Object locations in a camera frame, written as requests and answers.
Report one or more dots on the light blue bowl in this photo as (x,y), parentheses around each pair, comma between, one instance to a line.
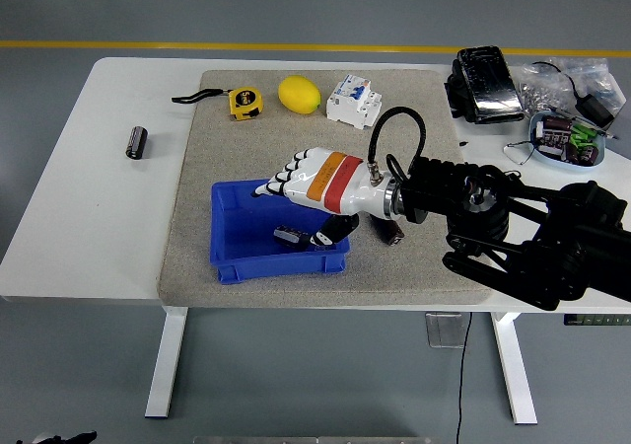
(535,133)

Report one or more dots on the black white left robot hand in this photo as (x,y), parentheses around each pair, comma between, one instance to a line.
(74,438)

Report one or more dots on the yellow lemon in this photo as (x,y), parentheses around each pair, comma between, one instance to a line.
(298,95)

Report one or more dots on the white table leg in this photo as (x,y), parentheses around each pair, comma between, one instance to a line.
(515,370)
(166,360)

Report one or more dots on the brown capacitor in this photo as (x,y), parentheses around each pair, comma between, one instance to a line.
(559,125)

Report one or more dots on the blue plastic box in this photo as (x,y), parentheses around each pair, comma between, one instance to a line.
(246,237)

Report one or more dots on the black cylindrical battery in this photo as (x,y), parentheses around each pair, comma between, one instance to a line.
(136,143)

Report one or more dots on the white circuit breaker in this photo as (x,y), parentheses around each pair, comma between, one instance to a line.
(354,101)

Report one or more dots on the green plastic parts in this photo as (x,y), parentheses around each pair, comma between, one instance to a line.
(582,134)

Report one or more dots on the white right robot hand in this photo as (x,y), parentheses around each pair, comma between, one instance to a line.
(335,180)

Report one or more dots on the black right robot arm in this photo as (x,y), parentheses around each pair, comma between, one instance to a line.
(567,227)

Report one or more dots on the table height control panel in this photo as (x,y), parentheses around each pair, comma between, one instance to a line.
(596,319)

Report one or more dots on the metal floor plate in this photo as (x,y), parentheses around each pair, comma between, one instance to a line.
(446,330)

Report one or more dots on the yellow tape measure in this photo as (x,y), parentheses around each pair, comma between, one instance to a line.
(244,102)

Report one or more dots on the black glossy device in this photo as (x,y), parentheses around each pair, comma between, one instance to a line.
(488,86)

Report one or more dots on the short black striped battery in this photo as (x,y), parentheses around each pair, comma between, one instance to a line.
(292,237)

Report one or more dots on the grey-brown mat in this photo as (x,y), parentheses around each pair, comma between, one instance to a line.
(236,143)

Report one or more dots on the dark red capacitor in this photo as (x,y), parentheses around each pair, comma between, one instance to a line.
(584,154)

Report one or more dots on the long dark brown battery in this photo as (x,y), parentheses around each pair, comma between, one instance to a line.
(389,231)

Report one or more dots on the white purple component block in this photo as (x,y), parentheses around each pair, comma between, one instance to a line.
(552,143)

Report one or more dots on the clear bag of screws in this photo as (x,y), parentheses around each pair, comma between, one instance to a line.
(539,86)

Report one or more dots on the black pen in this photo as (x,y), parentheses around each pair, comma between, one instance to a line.
(599,130)

